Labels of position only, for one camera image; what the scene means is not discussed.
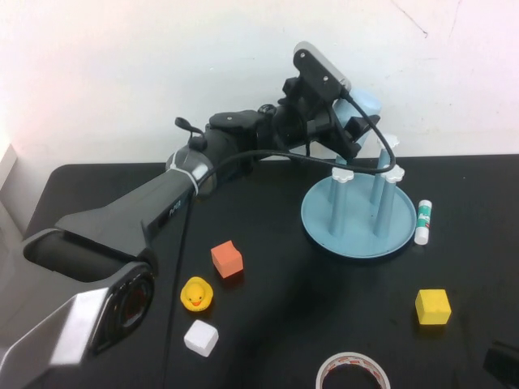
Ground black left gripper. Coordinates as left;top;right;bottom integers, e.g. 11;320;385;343
275;100;382;159

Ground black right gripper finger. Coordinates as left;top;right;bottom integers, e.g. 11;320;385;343
483;351;519;384
491;340;519;361

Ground light blue plastic cup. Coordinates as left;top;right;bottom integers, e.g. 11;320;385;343
330;88;383;160

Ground blue cup stand white caps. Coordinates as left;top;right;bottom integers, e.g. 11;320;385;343
300;133;418;259

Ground yellow foam cube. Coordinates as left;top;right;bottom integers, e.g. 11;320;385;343
414;289;453;326

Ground white green glue stick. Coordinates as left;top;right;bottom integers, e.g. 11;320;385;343
413;199;433;246

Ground clear tape roll red print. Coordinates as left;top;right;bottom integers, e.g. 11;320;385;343
315;351;392;389

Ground orange foam cube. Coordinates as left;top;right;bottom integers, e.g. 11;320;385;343
210;240;244;280

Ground yellow rubber duck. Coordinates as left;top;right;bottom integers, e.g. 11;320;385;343
180;276;215;313

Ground white foam cube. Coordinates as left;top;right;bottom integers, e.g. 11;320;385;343
183;319;220;358

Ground black left camera cable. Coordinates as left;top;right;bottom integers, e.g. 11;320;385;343
161;93;397;389

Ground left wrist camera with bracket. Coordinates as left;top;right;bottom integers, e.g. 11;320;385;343
279;40;353;118

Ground short black arm connector cable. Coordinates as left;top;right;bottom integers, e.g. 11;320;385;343
174;117;208;151

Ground white cable tie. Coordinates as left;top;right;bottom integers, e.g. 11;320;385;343
165;158;204;196

